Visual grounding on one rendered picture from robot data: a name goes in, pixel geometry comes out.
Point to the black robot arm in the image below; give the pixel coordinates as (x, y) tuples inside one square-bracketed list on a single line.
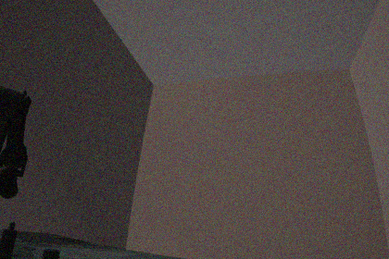
[(14, 107)]

